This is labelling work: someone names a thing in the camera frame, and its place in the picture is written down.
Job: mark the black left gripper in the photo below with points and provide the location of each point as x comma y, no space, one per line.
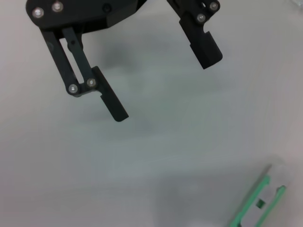
78,14

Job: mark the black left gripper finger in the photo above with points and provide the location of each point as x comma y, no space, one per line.
203,47
111,99

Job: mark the green utility knife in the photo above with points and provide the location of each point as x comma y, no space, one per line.
255,212

